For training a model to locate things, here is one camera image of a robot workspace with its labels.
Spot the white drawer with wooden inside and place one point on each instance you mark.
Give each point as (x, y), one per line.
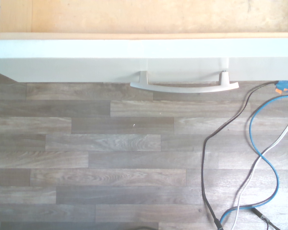
(86, 60)

